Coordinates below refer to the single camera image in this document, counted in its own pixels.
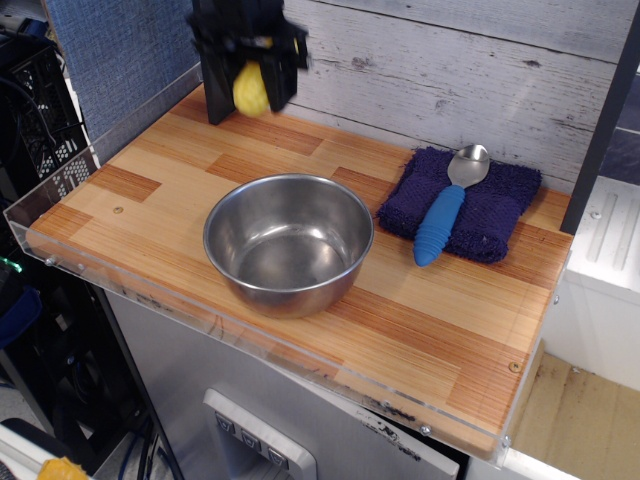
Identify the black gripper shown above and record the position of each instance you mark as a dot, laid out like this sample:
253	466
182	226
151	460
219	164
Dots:
279	67

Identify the yellow plastic corn cob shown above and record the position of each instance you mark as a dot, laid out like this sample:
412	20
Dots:
249	93

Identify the stainless steel pot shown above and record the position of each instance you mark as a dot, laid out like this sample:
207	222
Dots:
289	245

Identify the blue fabric panel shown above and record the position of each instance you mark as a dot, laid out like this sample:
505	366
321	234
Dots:
121	53

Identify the black perforated crate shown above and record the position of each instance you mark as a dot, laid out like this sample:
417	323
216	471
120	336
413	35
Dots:
40	129

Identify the purple folded towel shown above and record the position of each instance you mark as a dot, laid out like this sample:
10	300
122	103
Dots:
487	217

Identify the clear acrylic table guard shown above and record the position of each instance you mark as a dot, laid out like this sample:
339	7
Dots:
442	351

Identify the silver control panel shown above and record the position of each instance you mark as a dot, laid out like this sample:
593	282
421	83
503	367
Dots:
252	448

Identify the yellow object bottom left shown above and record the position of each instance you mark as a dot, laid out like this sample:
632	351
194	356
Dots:
61	469

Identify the dark grey left post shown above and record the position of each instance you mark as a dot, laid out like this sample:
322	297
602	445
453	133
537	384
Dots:
215	26

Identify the dark grey post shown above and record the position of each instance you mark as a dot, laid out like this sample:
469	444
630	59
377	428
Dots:
215	26
619	88

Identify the blue handled metal spoon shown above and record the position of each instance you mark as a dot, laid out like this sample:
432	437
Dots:
468	167

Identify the dark grey right post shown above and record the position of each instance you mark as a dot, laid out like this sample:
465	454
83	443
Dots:
619	88

